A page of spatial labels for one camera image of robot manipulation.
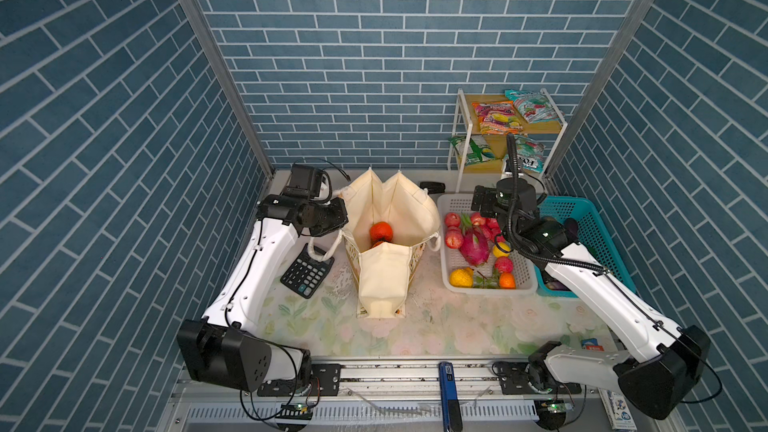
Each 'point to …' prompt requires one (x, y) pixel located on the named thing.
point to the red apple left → (454, 238)
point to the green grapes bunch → (484, 283)
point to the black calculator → (306, 272)
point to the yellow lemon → (462, 277)
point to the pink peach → (504, 264)
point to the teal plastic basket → (593, 237)
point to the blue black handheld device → (451, 407)
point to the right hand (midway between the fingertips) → (490, 184)
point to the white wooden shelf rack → (549, 133)
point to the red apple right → (452, 219)
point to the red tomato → (381, 231)
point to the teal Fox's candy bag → (530, 152)
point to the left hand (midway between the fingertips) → (351, 217)
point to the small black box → (433, 186)
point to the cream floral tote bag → (383, 277)
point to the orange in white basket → (507, 280)
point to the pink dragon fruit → (475, 246)
